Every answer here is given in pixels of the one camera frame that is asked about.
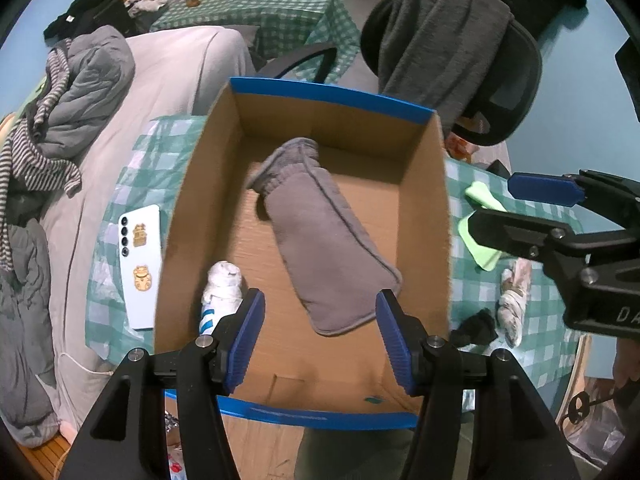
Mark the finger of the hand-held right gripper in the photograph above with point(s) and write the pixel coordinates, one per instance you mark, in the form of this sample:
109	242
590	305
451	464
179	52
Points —
510	232
545	188

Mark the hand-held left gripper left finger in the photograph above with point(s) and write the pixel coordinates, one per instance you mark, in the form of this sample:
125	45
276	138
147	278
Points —
245	340

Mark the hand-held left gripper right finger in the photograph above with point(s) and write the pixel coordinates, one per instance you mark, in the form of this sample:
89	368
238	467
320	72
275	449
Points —
395	340

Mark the green sparkly scouring cloth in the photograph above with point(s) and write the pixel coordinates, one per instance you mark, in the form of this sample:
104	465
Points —
482	257

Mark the blue cardboard box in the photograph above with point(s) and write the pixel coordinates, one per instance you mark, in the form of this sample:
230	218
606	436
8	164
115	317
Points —
235	255

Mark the grey sock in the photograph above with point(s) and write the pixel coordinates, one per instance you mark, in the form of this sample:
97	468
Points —
325	240

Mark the light green cloth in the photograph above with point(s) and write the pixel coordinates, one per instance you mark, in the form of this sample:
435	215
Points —
482	196

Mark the rolled white sock blue stripes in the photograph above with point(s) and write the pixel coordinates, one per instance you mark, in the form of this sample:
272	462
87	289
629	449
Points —
222	285

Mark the crumpled white sock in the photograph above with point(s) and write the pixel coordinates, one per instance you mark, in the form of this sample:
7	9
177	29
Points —
512	305

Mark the black sock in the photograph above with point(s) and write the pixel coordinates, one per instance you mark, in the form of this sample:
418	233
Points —
475	327

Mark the black office chair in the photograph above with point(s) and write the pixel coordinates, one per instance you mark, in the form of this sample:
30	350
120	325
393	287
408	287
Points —
520	80

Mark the white smartphone with gold stickers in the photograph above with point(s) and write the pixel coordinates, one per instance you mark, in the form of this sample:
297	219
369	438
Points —
142	245

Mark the green checked plastic tablecloth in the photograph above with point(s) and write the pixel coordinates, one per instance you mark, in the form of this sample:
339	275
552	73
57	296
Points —
112	290

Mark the red white packet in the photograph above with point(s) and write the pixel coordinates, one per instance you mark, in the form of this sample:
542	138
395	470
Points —
176	467

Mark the bed with pale sheet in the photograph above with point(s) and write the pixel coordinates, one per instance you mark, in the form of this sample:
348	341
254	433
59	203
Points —
165	75

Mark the grey white striped garment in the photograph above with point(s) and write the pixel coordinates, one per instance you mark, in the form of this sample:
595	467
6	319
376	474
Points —
20	160

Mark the grey quilted jacket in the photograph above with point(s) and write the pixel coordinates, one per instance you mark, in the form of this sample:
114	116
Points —
95	85

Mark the green checked table cover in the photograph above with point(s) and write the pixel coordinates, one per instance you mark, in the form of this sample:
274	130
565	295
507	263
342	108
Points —
280	15

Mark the pile of pale clothes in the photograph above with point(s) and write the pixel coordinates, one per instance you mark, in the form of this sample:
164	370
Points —
147	1

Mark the pile of black clothes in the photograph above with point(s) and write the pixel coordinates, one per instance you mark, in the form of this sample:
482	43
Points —
90	12

